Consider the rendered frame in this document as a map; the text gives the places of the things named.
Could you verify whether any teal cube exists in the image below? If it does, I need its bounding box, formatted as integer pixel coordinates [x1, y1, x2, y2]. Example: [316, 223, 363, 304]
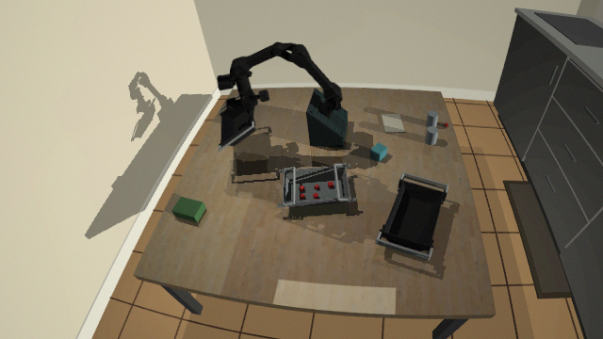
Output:
[369, 143, 387, 162]

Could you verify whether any grey cylinder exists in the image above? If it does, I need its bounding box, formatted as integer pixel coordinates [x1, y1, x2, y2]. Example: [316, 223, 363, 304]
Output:
[425, 126, 439, 145]
[426, 110, 439, 127]

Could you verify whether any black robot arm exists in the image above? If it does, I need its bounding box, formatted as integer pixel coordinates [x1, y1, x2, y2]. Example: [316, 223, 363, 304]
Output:
[217, 42, 343, 118]

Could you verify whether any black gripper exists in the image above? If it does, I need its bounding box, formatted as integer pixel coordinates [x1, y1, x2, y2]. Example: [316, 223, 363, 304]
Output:
[226, 85, 269, 114]

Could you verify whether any cream flat rectangular sheet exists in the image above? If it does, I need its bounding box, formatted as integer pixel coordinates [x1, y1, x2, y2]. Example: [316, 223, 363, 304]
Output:
[381, 114, 405, 134]

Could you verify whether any green rectangular block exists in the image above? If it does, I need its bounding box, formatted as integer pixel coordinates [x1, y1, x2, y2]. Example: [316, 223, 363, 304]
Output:
[172, 197, 206, 223]

